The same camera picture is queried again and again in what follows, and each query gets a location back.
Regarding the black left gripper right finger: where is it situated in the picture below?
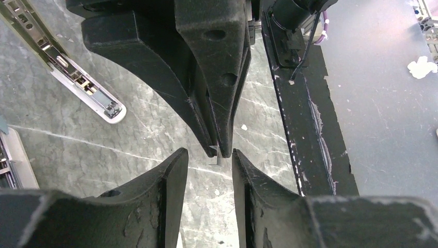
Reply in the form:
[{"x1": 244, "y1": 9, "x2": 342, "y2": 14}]
[{"x1": 232, "y1": 149, "x2": 437, "y2": 247}]

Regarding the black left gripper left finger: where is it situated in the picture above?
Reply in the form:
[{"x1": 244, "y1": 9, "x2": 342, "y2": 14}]
[{"x1": 1, "y1": 148, "x2": 189, "y2": 247}]

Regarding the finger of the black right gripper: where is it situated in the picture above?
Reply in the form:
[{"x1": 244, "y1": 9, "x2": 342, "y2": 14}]
[
  {"x1": 81, "y1": 11, "x2": 215, "y2": 157},
  {"x1": 175, "y1": 1, "x2": 251, "y2": 158}
]

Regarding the small metal staple strip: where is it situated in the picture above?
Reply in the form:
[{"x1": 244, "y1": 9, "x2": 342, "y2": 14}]
[{"x1": 209, "y1": 146, "x2": 223, "y2": 166}]

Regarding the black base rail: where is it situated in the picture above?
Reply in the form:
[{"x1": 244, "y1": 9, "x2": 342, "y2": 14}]
[{"x1": 261, "y1": 13, "x2": 358, "y2": 196}]

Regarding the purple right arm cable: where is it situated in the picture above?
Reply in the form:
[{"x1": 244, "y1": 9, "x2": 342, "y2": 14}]
[{"x1": 313, "y1": 10, "x2": 331, "y2": 46}]

